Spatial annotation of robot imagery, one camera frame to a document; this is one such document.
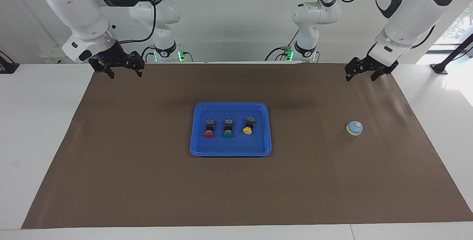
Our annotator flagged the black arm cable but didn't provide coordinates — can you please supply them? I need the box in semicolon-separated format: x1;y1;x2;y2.
333;0;462;49
115;0;157;45

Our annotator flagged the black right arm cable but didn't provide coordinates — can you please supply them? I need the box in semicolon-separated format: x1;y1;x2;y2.
115;0;157;45

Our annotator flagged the blue plastic tray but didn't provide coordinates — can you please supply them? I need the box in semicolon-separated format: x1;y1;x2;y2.
190;102;273;157

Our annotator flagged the yellow push button switch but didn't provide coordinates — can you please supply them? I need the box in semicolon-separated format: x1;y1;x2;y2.
242;116;256;135

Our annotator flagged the light blue desk bell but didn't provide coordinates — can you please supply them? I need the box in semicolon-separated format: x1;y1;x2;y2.
346;120;363;136

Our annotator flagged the brown table mat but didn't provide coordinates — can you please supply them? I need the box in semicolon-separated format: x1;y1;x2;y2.
21;63;473;229

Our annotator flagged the bright window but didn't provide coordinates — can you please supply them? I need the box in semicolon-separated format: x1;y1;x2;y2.
425;4;473;54

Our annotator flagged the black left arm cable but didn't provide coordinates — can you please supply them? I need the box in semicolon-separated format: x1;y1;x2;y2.
333;0;462;49

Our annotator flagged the red push button switch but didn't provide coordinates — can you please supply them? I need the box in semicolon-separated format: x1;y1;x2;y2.
204;119;216;138

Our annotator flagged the black camera stand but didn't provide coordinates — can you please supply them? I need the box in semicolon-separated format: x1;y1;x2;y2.
431;33;473;75

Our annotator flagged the white power strip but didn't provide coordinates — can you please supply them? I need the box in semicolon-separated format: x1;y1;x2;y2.
40;50;68;64

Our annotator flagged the black base cable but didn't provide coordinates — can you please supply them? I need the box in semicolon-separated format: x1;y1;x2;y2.
265;30;299;62
140;45;156;63

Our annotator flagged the green push button switch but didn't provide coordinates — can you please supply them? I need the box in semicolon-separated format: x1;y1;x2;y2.
223;119;235;138

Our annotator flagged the black table clamp mount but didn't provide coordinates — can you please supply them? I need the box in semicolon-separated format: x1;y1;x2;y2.
0;51;20;74

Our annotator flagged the black right base cable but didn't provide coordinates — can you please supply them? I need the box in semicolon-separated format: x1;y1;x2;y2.
140;45;156;63

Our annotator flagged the black left base cable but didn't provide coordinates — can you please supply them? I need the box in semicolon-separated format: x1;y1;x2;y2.
265;30;299;62

